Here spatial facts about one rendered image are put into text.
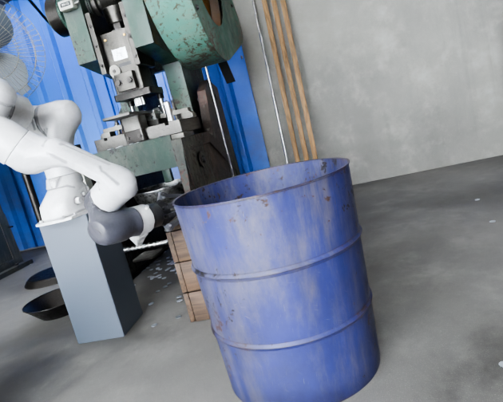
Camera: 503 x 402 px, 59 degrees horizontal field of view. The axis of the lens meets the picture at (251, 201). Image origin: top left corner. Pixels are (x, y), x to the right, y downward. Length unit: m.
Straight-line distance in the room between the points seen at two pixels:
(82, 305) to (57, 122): 0.63
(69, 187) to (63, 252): 0.23
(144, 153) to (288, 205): 1.30
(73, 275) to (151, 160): 0.66
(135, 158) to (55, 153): 0.89
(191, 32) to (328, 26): 1.53
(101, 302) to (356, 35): 2.43
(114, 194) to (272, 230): 0.52
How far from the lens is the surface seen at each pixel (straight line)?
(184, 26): 1.94
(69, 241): 1.63
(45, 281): 2.78
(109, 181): 1.22
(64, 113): 1.59
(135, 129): 2.13
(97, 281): 1.63
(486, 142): 3.42
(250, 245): 0.86
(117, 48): 2.28
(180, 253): 1.50
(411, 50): 3.31
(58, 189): 1.61
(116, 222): 1.25
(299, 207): 0.85
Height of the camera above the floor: 0.61
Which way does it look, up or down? 10 degrees down
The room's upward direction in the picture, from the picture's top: 14 degrees counter-clockwise
